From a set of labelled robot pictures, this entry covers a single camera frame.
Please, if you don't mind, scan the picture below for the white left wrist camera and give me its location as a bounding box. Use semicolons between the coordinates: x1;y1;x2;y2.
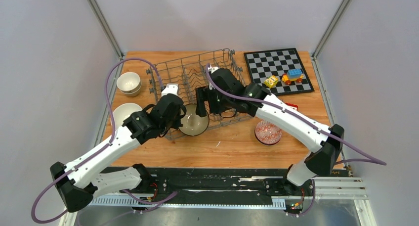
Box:
161;84;179;97

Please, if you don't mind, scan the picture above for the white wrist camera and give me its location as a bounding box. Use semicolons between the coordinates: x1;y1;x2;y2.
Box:
208;65;219;74
161;84;179;97

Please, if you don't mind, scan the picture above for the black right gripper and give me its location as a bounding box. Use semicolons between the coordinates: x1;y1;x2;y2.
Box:
195;85;233;117

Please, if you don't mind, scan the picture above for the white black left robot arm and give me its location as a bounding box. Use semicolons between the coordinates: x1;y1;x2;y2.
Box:
50;93;186;213

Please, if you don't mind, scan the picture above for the beige bowl with flower sprig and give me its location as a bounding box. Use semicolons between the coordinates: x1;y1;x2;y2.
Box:
117;72;141;92

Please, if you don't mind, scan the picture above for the toy brick car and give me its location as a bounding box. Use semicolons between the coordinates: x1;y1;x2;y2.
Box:
281;69;304;85

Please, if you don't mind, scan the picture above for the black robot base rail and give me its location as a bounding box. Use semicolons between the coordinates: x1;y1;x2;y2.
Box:
98;167;350;206

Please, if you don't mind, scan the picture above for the black white chessboard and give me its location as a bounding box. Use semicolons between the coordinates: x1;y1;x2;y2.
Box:
244;48;314;96

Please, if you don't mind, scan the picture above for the yellow owl toy block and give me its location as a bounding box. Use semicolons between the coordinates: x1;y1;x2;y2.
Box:
263;75;279;89

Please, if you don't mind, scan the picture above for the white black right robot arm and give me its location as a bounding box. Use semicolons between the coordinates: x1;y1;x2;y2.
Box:
196;64;343;195

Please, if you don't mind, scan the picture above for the blue white zigzag bowl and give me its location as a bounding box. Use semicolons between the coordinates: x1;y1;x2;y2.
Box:
254;120;282;145

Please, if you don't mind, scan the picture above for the grey wire dish rack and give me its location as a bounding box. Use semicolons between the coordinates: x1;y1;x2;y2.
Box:
146;48;251;140

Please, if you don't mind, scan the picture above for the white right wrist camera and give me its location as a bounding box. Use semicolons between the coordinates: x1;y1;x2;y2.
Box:
208;65;219;74

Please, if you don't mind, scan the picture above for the teal bowl with orange flower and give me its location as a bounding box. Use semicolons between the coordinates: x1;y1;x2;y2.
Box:
113;103;143;129

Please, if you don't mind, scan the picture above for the red toy house block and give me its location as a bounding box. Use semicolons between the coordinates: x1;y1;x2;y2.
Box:
286;103;298;111

